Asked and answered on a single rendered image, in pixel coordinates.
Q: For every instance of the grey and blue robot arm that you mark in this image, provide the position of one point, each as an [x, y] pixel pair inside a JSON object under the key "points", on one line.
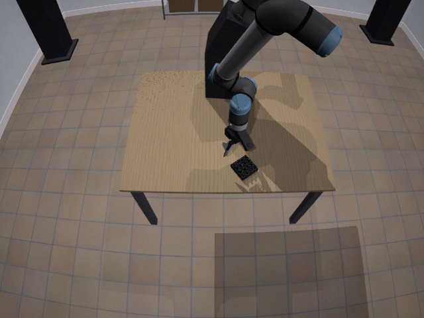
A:
{"points": [[273, 18]]}

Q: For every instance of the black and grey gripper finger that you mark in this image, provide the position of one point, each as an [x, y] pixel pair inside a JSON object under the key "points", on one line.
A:
{"points": [[228, 146]]}

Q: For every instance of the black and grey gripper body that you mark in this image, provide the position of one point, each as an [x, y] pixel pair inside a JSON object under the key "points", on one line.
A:
{"points": [[230, 134]]}

